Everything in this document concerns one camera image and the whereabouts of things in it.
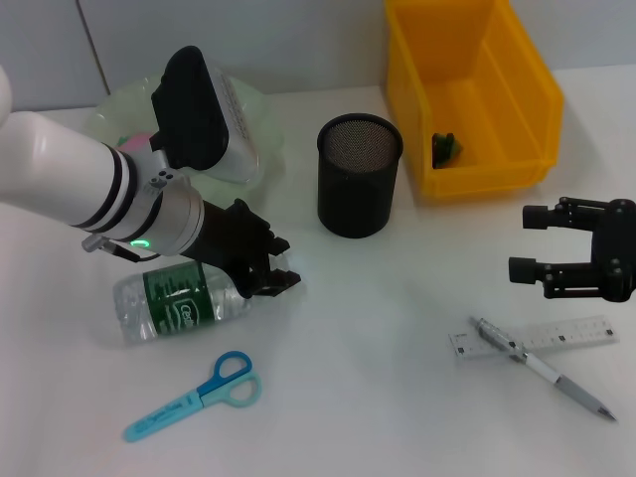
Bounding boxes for translucent green fruit plate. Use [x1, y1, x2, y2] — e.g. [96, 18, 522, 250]
[88, 69, 289, 196]

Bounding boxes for clear plastic ruler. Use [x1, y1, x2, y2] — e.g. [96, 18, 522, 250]
[448, 313, 621, 367]

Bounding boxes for white and grey pen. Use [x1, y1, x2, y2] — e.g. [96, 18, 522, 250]
[470, 316, 618, 422]

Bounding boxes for clear green-label water bottle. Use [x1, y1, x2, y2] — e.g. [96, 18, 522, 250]
[111, 250, 300, 344]

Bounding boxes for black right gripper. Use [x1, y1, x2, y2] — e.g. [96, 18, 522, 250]
[508, 196, 636, 303]

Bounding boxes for pink toy peach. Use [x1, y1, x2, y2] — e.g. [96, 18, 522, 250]
[116, 129, 154, 152]

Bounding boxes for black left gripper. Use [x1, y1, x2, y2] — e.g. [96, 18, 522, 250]
[191, 198, 304, 300]

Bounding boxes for blue scissors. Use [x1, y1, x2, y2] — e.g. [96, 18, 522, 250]
[123, 351, 263, 443]

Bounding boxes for yellow plastic bin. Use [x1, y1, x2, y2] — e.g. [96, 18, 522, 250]
[385, 0, 565, 200]

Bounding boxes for black mesh pen holder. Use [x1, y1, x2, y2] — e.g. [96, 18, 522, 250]
[316, 113, 404, 239]

